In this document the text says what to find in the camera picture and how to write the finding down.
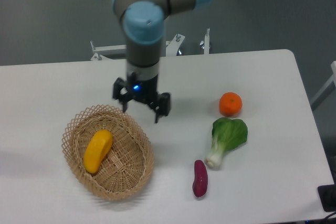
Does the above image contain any green bok choy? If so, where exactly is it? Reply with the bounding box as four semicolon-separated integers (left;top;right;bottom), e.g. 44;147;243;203
205;118;248;169

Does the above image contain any yellow mango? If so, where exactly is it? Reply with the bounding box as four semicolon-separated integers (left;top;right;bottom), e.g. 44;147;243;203
83;130;113;174

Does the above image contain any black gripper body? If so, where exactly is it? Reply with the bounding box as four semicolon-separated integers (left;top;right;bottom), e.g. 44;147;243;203
126;72;158;104

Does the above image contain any purple sweet potato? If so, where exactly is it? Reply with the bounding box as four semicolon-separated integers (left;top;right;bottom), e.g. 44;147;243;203
192;159;208;198

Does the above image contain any woven wicker basket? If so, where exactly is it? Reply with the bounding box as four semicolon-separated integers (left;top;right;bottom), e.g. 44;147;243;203
61;105;154;200

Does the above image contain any white furniture frame right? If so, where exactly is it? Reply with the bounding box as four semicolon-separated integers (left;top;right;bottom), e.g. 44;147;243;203
309;61;335;111

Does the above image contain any black device at table edge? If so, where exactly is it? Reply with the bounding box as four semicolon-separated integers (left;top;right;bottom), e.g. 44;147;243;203
317;184;335;212

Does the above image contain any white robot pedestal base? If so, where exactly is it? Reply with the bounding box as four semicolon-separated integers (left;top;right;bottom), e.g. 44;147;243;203
90;28;212;61

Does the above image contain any orange mandarin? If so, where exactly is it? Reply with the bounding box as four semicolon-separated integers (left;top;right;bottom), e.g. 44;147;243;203
219;92;243;116

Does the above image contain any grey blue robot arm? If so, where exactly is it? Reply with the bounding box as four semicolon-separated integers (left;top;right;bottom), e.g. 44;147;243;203
111;0;212;119

